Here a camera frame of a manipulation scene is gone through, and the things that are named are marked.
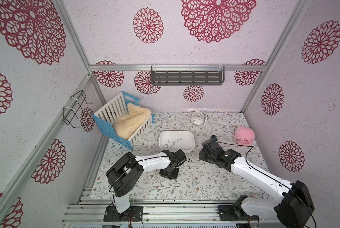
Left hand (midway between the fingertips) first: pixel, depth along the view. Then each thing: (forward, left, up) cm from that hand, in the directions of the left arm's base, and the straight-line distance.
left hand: (169, 177), depth 86 cm
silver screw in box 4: (+23, +2, 0) cm, 23 cm away
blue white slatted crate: (+39, +45, +13) cm, 61 cm away
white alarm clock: (+46, -23, +2) cm, 52 cm away
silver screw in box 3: (+24, -3, 0) cm, 24 cm away
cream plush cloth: (+36, +31, +8) cm, 48 cm away
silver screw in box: (+28, -8, 0) cm, 29 cm away
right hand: (+10, -20, +11) cm, 25 cm away
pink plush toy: (+25, -50, +8) cm, 56 cm away
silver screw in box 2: (+27, -6, 0) cm, 28 cm away
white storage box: (+27, -3, 0) cm, 27 cm away
